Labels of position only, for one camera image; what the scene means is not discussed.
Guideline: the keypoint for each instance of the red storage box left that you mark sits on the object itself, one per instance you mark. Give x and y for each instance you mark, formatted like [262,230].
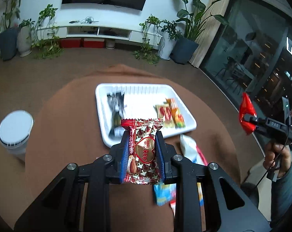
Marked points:
[70,42]

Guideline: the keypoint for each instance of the trailing plant white stand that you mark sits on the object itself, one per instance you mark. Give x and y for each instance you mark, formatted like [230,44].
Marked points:
[159,38]

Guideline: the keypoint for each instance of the right tall plant blue pot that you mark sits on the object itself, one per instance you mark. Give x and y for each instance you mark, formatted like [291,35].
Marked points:
[194,26]

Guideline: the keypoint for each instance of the white round stool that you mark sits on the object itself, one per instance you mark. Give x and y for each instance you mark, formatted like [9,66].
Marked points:
[15,131]

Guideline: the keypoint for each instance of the right forearm grey sleeve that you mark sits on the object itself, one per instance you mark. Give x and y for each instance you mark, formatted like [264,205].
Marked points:
[281,197]

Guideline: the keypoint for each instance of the red storage box right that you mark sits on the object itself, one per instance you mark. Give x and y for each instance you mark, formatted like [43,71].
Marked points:
[93,43]

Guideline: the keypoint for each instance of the white red snack packet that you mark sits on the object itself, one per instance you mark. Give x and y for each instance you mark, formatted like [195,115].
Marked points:
[191,151]

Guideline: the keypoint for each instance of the person's right hand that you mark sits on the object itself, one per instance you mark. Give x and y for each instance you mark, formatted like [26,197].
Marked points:
[272,150]

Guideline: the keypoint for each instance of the left tall plant blue pot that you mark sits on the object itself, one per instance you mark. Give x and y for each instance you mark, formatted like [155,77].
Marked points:
[9,32]

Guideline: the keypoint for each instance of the red storage box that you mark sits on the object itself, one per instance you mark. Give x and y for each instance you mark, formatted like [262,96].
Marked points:
[93,43]
[70,42]

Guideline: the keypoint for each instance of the blue cream sandwich packet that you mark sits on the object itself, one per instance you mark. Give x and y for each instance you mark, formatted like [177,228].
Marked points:
[164,194]

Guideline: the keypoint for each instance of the beige curtain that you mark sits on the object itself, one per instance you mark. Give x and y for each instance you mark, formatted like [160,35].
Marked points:
[211,28]

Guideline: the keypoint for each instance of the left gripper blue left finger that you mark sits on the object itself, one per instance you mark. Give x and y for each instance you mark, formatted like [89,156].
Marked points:
[125,154]

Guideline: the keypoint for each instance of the black snack packet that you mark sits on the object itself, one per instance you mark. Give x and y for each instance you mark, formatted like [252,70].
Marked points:
[116,105]

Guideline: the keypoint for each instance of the small white floor pot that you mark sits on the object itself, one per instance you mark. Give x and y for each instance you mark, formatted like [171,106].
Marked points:
[110,43]

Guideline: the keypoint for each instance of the white plastic tray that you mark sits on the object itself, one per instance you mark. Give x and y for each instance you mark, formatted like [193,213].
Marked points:
[139,102]

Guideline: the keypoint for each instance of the white tv cabinet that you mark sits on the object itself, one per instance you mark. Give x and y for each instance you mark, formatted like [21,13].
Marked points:
[98,30]

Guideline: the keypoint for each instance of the leafy plant white pot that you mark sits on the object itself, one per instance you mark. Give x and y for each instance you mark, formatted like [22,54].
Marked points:
[42,34]

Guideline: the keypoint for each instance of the brown red almond chocolate packet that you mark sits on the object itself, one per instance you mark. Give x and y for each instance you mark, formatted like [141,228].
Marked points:
[142,167]

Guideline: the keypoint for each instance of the orange cartoon snack packet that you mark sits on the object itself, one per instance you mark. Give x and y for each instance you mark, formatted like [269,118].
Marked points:
[176,114]

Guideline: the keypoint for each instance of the gold red pie snack packet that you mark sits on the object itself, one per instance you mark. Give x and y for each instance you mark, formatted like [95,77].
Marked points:
[164,112]

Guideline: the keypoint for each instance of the tall plant blue pot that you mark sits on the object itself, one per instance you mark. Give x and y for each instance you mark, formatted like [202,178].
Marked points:
[194,26]
[9,32]

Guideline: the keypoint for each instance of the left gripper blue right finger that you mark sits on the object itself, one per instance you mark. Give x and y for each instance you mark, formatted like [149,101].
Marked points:
[160,146]

